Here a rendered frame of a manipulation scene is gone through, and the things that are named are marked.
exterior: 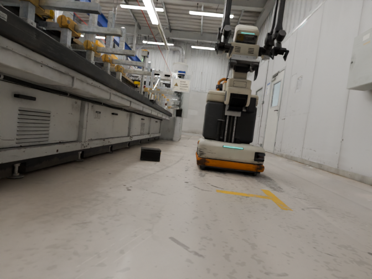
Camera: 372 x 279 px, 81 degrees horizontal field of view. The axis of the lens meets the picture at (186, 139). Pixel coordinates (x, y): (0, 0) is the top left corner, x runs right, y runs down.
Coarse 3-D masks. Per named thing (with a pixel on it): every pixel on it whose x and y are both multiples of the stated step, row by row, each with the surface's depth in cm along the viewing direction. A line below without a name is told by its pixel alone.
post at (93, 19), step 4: (92, 0) 131; (96, 0) 131; (92, 16) 132; (96, 16) 134; (92, 20) 132; (96, 20) 134; (92, 24) 132; (96, 24) 135; (88, 36) 133; (92, 36) 132; (92, 40) 133; (88, 52) 133; (92, 52) 134; (88, 56) 133; (92, 56) 135
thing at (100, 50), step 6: (72, 48) 138; (78, 48) 138; (84, 48) 137; (102, 48) 137; (108, 48) 137; (114, 48) 136; (114, 54) 140; (120, 54) 138; (126, 54) 136; (132, 54) 136
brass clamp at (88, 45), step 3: (84, 42) 130; (87, 42) 130; (90, 42) 130; (93, 42) 132; (84, 45) 130; (87, 45) 130; (90, 45) 130; (93, 45) 131; (96, 45) 136; (87, 48) 130; (90, 48) 131; (93, 48) 133; (96, 48) 137; (96, 51) 137; (96, 54) 141; (99, 54) 141
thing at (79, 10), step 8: (0, 0) 88; (8, 0) 88; (16, 0) 88; (40, 0) 87; (48, 0) 87; (56, 0) 87; (64, 0) 87; (48, 8) 89; (56, 8) 88; (64, 8) 87; (72, 8) 87; (80, 8) 86; (88, 8) 86; (96, 8) 86
